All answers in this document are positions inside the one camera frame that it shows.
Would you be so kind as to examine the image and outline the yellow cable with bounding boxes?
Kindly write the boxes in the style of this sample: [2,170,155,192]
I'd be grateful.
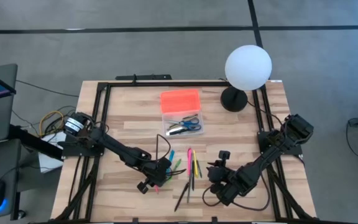
[39,110,65,138]

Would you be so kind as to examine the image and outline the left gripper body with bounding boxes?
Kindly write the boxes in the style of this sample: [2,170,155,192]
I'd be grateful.
[137,157,173,195]

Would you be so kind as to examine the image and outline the white paper sheet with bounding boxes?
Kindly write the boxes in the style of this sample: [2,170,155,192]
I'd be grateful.
[37,132,65,174]

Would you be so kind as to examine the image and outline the grey ballpoint pen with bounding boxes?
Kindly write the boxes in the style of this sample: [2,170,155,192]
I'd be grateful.
[186,174,194,205]

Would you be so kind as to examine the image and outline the white globe lamp black base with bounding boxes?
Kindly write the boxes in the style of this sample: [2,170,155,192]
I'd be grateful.
[219,44,273,113]

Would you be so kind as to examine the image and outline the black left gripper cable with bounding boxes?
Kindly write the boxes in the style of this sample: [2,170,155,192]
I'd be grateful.
[155,133,188,177]

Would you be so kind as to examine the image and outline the blue pen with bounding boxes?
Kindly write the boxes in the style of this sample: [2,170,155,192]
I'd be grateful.
[168,149,176,175]

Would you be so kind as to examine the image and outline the yellow highlighter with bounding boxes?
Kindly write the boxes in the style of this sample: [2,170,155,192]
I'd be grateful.
[193,149,200,179]

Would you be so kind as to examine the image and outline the clear box with orange lid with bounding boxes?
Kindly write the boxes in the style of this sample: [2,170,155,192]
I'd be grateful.
[159,89,205,138]

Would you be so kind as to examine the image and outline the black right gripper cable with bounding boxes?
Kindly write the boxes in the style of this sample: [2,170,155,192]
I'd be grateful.
[201,174,272,212]

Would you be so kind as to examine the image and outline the blue handled scissors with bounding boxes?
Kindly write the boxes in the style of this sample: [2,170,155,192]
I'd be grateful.
[166,117,203,132]

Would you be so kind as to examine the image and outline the black support beam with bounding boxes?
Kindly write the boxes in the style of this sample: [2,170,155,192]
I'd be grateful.
[9,124,65,161]

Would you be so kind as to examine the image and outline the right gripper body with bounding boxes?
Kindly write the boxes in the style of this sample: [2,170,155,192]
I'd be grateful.
[216,150,245,200]

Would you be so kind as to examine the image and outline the black power strip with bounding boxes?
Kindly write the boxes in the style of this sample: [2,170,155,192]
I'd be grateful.
[115,73,173,82]

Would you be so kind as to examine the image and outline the black clip pen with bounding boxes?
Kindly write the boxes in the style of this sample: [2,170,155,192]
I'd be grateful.
[173,182,190,213]

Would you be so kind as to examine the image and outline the pink highlighter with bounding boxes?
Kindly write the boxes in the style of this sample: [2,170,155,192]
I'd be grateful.
[187,147,193,177]

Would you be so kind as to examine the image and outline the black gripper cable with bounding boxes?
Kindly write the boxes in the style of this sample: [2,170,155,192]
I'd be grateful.
[155,133,188,177]
[201,174,272,212]

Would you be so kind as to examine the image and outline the green pen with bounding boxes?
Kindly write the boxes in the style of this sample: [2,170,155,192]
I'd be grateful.
[166,158,182,184]

